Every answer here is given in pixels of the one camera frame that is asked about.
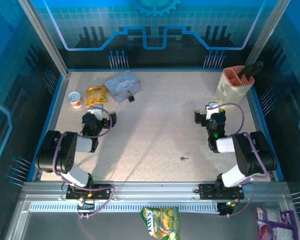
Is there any blue cartoon tin box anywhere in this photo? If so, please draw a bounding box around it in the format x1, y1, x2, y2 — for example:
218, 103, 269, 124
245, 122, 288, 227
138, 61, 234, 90
104, 70, 142, 104

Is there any yellow chips bag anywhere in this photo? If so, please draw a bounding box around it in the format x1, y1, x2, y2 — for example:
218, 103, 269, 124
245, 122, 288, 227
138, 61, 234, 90
85, 84, 108, 108

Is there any small white orange can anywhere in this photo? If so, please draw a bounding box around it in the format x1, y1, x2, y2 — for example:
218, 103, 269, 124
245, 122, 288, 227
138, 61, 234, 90
67, 91, 84, 109

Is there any beige utensil holder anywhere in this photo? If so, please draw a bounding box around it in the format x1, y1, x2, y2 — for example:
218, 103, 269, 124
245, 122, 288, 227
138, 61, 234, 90
214, 65, 255, 109

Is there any green yellow candy bag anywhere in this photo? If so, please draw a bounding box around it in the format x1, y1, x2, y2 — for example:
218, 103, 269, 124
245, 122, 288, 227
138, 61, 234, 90
140, 206, 181, 240

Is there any purple snack bag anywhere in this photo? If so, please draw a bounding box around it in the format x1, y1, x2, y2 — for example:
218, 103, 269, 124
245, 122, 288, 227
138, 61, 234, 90
255, 206, 300, 240

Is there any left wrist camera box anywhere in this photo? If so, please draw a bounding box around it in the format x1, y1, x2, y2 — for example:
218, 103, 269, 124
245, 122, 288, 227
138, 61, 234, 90
86, 104, 104, 119

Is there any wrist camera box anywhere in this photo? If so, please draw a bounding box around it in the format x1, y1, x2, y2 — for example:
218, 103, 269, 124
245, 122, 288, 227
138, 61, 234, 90
205, 101, 222, 120
86, 104, 104, 119

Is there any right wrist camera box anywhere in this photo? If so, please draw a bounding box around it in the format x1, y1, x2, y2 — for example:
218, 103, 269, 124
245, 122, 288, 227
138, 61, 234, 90
205, 101, 222, 120

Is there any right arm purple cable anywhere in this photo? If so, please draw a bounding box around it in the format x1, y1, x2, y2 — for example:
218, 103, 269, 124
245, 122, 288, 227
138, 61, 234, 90
217, 102, 270, 218

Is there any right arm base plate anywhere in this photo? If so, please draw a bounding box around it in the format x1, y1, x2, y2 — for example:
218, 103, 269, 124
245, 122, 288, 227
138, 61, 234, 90
198, 183, 245, 201

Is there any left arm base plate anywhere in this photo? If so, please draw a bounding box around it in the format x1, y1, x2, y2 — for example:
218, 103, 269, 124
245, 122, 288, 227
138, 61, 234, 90
65, 183, 115, 201

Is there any black utensil handle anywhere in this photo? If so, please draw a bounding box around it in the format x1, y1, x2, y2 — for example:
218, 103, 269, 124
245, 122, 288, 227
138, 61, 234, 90
238, 60, 265, 78

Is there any aluminium front rail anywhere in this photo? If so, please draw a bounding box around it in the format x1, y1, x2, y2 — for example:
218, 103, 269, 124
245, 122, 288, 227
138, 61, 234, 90
21, 180, 289, 201

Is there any white slotted cable duct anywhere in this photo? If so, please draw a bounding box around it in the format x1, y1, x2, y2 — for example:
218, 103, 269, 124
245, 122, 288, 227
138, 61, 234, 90
29, 201, 220, 214

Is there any aluminium corner post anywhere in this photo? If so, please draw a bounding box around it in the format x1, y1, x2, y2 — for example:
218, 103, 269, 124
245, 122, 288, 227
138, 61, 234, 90
17, 0, 71, 76
244, 0, 285, 66

